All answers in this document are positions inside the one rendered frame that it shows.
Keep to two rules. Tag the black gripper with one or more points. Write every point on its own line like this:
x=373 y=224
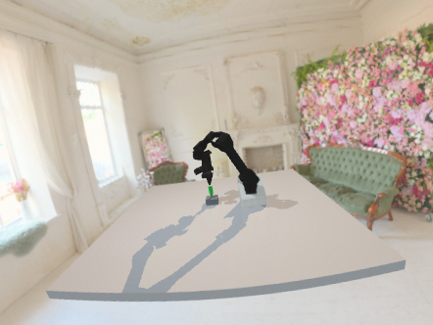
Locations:
x=208 y=174

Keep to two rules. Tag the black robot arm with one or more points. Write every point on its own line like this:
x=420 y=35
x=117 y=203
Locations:
x=224 y=143

